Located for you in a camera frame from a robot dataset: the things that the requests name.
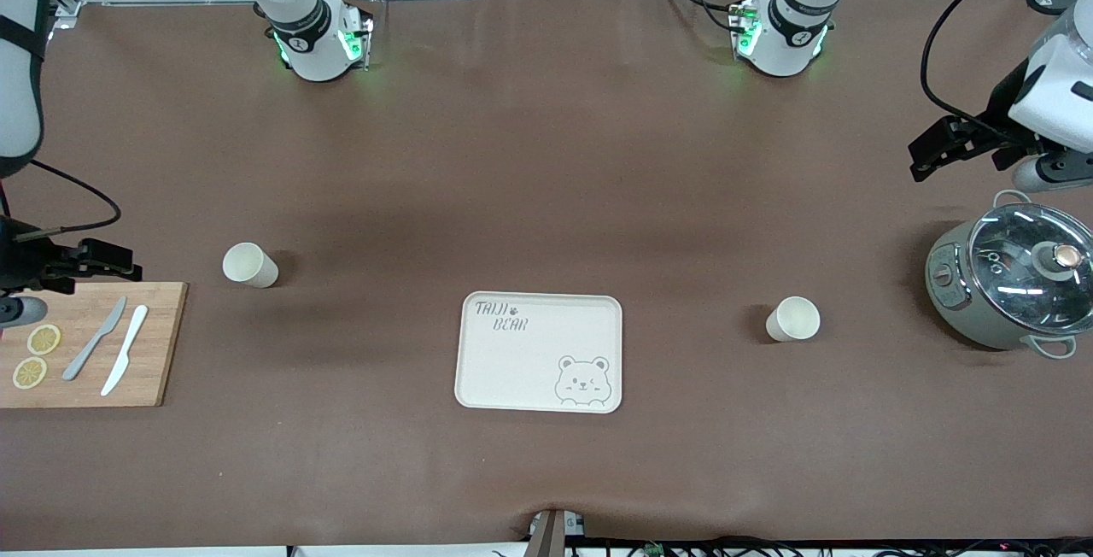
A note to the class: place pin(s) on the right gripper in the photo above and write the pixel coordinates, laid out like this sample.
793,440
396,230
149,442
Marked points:
19,260

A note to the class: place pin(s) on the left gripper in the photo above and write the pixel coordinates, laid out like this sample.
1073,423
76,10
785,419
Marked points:
1008,115

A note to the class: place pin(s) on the white IKEA cup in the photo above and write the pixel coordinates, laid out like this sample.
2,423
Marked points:
794,319
248,265

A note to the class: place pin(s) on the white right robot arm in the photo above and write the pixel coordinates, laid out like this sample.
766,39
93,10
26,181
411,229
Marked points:
299,36

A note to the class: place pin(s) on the yellow lemon slice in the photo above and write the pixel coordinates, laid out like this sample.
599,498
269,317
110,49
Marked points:
43,339
30,372

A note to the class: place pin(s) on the white plastic knife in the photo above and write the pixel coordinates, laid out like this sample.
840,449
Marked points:
126,348

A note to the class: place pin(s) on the wooden cutting board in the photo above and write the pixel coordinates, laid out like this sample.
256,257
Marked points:
162,343

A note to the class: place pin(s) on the glass pot lid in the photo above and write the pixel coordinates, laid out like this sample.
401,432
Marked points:
1025,284

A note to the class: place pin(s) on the cream bear print tray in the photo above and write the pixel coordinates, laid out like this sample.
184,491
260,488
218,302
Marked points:
521,378

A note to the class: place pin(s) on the brown camera stand post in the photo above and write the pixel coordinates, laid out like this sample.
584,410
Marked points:
546,536

